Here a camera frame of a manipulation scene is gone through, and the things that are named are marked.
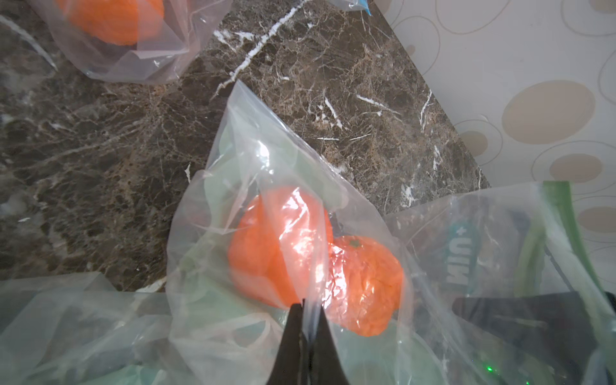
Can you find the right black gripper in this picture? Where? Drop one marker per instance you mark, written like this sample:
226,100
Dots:
555,329

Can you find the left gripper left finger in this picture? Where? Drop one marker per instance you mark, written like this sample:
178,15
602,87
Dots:
290,366

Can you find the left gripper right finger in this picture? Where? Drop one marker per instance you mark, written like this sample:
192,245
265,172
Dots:
324,364

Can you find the orange taken out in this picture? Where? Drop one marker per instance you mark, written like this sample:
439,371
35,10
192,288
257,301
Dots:
364,285
271,253

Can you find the green-edged zip-top bag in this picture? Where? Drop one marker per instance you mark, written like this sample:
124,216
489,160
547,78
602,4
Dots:
511,242

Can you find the green zip-top bag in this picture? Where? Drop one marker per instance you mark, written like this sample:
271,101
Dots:
79,329

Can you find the clear zip-top bag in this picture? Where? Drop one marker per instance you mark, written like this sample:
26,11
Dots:
147,42

